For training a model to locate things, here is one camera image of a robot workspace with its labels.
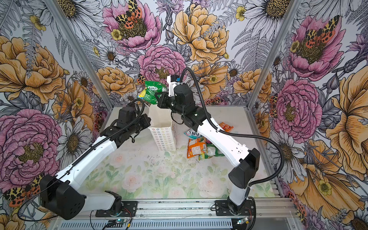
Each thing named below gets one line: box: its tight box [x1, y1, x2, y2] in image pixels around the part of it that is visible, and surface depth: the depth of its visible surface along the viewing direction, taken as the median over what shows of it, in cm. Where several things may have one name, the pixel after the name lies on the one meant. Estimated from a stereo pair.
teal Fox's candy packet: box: [183, 129, 203, 140], surface depth 101 cm
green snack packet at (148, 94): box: [138, 80, 168, 105], surface depth 67 cm
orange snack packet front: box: [186, 137, 207, 159], surface depth 93 cm
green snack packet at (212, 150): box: [198, 143, 226, 161], surface depth 91 cm
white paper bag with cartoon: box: [148, 103, 177, 152], surface depth 83 cm
